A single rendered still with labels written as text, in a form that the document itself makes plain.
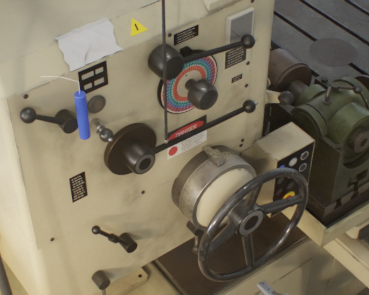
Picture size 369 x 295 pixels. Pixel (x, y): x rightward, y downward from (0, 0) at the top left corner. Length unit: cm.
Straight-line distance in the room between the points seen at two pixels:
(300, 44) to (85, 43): 165
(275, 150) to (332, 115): 32
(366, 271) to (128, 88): 134
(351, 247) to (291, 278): 36
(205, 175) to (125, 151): 28
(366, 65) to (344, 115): 73
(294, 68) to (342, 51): 64
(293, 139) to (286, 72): 39
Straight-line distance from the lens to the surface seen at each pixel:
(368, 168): 261
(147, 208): 212
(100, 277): 216
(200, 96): 182
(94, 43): 170
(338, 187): 254
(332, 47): 323
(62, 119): 169
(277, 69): 260
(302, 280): 318
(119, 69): 174
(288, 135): 227
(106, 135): 174
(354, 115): 244
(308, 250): 306
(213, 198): 206
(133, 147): 186
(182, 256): 287
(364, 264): 282
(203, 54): 182
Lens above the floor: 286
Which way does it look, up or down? 43 degrees down
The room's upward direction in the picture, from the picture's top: straight up
